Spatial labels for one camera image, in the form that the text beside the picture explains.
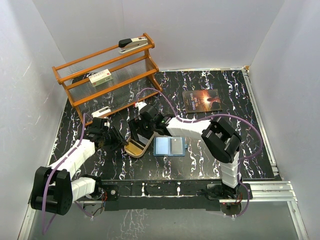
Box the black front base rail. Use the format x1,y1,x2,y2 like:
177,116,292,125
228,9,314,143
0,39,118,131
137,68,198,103
100,179,253,214

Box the black and beige stapler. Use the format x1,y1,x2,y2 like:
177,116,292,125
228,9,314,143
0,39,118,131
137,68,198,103
118,36,148,54

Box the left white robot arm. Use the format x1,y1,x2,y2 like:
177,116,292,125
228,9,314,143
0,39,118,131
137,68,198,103
30,117,128,216

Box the green and white small box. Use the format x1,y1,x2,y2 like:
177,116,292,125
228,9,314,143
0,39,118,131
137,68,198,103
88,69,113,87

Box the dark book with sunset cover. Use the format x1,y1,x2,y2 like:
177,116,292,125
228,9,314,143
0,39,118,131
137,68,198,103
182,89,222,114

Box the blue leather card holder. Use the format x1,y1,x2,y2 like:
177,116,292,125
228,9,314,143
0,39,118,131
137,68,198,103
153,136,188,157

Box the white card on rack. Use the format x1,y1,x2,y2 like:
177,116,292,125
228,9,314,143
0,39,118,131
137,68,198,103
91,106,111,119

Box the orange wooden three-tier rack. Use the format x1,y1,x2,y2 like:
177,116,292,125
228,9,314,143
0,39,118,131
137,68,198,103
52,33,162,125

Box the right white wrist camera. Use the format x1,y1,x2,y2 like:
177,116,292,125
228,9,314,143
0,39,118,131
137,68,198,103
134,101,147,112

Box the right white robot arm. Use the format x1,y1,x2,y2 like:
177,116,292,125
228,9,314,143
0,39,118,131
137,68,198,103
128,102,242,199

